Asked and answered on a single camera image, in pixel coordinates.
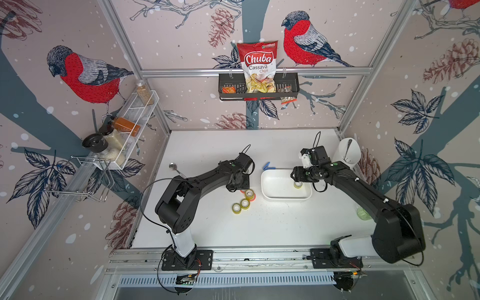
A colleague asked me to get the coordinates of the white storage box tray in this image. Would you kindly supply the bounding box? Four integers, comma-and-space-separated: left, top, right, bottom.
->
261, 169, 313, 202

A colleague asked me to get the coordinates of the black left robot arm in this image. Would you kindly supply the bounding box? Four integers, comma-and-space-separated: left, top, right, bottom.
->
155, 152, 255, 259

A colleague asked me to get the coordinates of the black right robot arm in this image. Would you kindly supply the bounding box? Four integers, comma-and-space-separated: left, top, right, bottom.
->
291, 146, 426, 267

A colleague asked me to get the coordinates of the yellow core tape roll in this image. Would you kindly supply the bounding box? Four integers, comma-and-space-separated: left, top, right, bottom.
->
240, 199, 251, 210
232, 203, 242, 215

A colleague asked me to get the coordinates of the blue plastic clip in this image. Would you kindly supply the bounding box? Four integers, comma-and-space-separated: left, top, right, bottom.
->
262, 162, 276, 171

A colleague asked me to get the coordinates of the white utensil holder cup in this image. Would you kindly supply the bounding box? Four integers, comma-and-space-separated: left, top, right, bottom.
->
331, 137, 361, 169

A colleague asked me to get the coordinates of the green glass cup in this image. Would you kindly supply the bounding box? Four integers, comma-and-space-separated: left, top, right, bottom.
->
356, 206, 372, 221

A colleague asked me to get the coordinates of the metal spoon on table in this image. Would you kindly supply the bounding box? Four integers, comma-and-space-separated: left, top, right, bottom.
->
169, 162, 186, 179

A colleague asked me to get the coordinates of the small snack packet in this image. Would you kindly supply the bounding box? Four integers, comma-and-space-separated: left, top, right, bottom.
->
281, 85, 297, 106

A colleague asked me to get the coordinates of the Chuba cassava chips bag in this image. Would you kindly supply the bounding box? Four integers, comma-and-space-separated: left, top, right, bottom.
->
237, 41, 278, 93

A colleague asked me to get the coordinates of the orange spice bottle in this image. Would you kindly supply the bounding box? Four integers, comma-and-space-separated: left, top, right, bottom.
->
110, 117, 141, 137

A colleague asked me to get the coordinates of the clear spice jar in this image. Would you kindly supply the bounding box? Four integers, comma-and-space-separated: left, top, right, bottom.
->
136, 80, 155, 106

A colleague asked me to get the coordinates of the black lid spice jar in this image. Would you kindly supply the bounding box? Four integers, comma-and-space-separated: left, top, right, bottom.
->
82, 133, 115, 160

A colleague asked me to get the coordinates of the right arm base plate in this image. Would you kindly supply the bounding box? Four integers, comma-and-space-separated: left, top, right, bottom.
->
304, 235, 363, 270

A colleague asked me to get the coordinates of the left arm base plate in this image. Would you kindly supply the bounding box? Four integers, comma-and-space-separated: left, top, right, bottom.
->
161, 246, 213, 271

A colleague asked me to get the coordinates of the black wire wall basket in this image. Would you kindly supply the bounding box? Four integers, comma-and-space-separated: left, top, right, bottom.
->
218, 73, 300, 101

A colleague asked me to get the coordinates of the white wire spice rack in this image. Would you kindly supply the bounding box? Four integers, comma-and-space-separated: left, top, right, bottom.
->
94, 90, 160, 171

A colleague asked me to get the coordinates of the chrome wire rack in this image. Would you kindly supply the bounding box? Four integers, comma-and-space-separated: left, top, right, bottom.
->
43, 156, 115, 203

